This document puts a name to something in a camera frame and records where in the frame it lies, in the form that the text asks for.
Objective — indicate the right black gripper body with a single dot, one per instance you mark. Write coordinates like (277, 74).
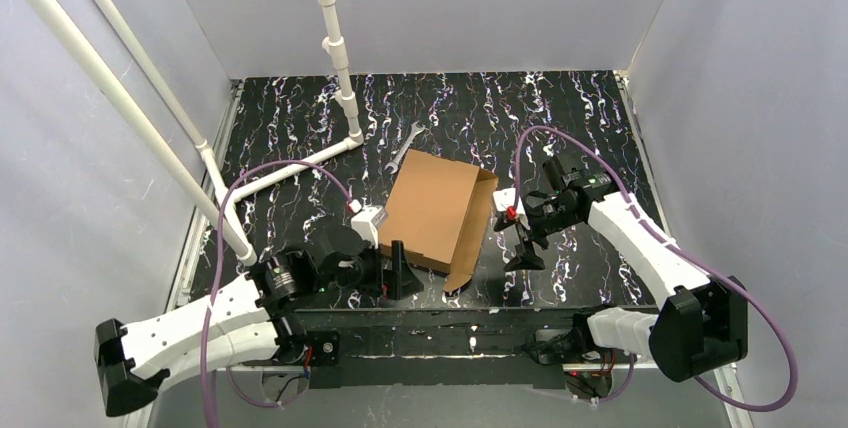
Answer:
(527, 224)

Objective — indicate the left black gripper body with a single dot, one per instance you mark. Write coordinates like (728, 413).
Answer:
(385, 269)

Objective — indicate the brown cardboard box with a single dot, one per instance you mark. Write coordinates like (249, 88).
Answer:
(440, 209)

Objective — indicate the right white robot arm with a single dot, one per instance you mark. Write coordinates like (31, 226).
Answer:
(702, 323)

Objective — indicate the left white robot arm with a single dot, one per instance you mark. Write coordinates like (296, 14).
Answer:
(249, 319)

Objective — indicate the silver wrench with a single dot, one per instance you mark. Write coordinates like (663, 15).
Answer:
(393, 165)

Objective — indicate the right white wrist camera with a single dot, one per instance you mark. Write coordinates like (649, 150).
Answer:
(508, 206)

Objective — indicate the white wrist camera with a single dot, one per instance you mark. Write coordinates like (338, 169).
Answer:
(508, 206)
(366, 221)

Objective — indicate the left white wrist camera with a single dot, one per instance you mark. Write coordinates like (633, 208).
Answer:
(366, 221)

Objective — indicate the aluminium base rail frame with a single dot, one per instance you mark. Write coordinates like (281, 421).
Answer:
(370, 329)

